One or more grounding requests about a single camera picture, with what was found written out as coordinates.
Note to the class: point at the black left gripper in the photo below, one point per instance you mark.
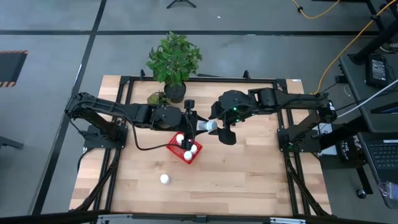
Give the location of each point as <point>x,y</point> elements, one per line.
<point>188,124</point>

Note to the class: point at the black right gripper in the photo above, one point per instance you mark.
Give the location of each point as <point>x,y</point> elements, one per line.
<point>230,107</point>

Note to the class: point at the white plastic pill bottle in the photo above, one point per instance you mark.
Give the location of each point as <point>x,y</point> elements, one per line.
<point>209,125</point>
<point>193,149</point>
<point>180,137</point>
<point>187,155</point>
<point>164,178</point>

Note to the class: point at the red plastic slotted basket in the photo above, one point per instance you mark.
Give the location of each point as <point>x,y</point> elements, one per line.
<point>174,149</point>

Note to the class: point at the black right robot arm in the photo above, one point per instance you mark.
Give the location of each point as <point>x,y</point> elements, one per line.
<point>289,98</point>

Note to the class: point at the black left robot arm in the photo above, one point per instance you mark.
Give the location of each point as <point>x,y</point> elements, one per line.
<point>124,110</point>

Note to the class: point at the small trailing succulent plant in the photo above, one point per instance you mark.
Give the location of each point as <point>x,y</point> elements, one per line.
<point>157,99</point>

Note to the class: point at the tall green plant black pot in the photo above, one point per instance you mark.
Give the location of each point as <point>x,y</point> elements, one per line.
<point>174,59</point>

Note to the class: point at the black metal crossbar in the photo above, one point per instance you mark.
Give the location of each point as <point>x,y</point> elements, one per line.
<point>199,219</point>

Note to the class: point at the black tripod feet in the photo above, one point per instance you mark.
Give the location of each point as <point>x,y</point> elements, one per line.
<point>181,2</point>

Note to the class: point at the black bag white lettering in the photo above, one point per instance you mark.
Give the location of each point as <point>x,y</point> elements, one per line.
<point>349,151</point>

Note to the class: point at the dark grey side desk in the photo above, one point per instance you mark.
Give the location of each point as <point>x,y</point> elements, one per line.
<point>354,81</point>

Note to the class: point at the black caster wheel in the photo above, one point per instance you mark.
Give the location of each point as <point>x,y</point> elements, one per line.
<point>361,193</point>

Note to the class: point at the black laptop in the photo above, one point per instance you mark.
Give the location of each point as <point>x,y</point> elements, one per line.
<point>384,155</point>

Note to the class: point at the black power brick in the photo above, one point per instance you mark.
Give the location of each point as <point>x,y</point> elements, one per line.
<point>377,71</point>

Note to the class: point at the black stand pole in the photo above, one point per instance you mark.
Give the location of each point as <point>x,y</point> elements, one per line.
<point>373,45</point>

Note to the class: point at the clear plastic badge holder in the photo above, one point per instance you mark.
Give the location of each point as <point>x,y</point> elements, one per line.
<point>390,194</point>

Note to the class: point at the grey chair leg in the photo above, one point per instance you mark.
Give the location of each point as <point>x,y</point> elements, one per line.
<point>11,143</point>

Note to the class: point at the person's shoe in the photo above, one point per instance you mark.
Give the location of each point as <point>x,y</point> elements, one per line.
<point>392,47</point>

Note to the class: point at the black orange striped floor mat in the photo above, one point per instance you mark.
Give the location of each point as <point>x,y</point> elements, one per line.
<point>11,68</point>

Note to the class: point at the black aluminium table frame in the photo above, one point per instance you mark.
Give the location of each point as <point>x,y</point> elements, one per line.
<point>217,80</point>

